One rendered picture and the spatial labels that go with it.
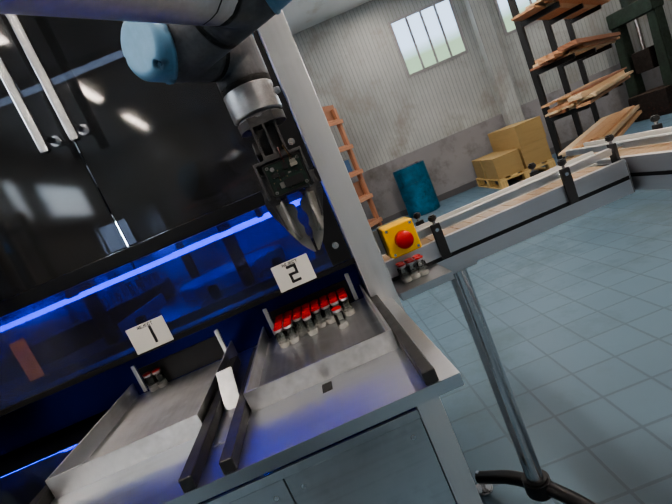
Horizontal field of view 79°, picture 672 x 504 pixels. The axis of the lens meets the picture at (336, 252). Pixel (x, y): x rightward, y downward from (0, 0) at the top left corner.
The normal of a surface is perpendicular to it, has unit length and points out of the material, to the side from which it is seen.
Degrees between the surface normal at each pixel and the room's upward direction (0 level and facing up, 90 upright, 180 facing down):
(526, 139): 90
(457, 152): 90
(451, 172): 90
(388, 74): 90
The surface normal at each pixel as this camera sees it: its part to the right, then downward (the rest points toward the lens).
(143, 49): -0.49, 0.34
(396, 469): 0.09, 0.14
